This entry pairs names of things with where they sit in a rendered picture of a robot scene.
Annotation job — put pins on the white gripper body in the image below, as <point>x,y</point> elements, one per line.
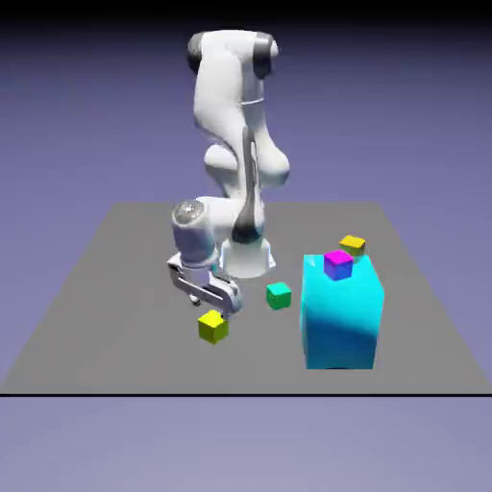
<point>207,291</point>

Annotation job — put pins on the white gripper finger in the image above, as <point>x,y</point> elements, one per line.
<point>195,300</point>
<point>226,314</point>

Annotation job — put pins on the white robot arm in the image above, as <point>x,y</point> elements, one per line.
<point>230,115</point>

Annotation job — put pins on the small yellow cube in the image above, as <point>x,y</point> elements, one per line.
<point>212,326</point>

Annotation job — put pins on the small green cube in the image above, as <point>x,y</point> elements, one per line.
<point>278,295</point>

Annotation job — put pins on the small magenta cube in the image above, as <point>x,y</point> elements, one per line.
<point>338,265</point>

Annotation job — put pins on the small orange cube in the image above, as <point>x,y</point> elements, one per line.
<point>353,244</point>

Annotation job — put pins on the large cyan box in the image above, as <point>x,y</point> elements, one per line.
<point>340,319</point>

